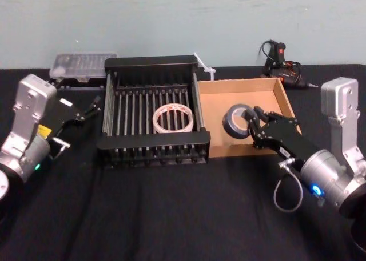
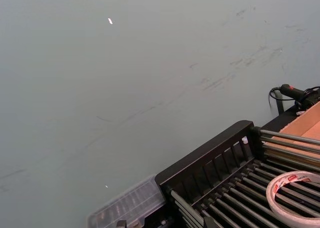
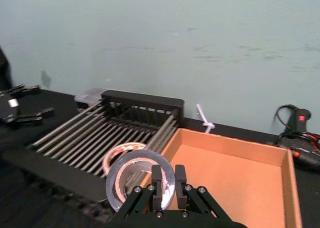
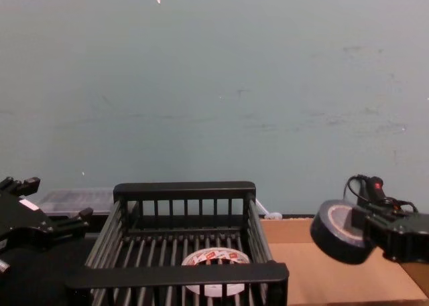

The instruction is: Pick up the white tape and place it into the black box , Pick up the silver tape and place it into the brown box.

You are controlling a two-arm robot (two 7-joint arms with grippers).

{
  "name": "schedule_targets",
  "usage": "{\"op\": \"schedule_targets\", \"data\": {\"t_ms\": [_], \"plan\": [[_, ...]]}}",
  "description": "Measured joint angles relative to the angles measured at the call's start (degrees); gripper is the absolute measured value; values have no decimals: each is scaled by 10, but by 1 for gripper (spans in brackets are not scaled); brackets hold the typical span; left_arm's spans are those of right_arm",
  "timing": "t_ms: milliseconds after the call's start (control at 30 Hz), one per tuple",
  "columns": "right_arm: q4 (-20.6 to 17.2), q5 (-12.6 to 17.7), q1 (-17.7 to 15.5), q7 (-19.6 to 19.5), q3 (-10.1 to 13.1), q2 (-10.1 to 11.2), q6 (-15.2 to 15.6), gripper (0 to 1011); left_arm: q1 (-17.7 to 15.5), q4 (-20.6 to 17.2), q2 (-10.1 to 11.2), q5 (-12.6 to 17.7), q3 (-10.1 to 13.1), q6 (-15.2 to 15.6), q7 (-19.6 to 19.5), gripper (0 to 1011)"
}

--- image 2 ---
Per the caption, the clear plastic case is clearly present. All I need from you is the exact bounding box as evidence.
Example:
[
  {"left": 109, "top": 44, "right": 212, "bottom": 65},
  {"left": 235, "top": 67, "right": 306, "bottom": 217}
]
[{"left": 87, "top": 175, "right": 166, "bottom": 228}]

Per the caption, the black table cloth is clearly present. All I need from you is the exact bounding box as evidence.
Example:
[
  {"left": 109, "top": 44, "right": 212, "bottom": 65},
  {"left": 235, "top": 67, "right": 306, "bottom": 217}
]
[{"left": 259, "top": 104, "right": 311, "bottom": 135}]

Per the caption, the black corded tool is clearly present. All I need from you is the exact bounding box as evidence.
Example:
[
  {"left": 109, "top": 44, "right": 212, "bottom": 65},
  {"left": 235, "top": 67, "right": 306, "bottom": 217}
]
[{"left": 268, "top": 83, "right": 320, "bottom": 114}]

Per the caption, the roll of white tape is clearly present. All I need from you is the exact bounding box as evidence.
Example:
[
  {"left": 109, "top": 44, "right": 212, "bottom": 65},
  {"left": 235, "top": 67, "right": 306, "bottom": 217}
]
[{"left": 266, "top": 170, "right": 320, "bottom": 225}]

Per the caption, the black rack with steel bars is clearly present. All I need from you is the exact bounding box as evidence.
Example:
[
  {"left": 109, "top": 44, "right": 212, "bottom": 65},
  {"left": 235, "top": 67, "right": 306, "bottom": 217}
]
[{"left": 154, "top": 120, "right": 320, "bottom": 228}]

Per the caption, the shallow brown cardboard tray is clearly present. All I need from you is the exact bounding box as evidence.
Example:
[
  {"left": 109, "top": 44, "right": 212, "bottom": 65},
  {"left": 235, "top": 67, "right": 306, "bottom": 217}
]
[{"left": 262, "top": 103, "right": 320, "bottom": 161}]

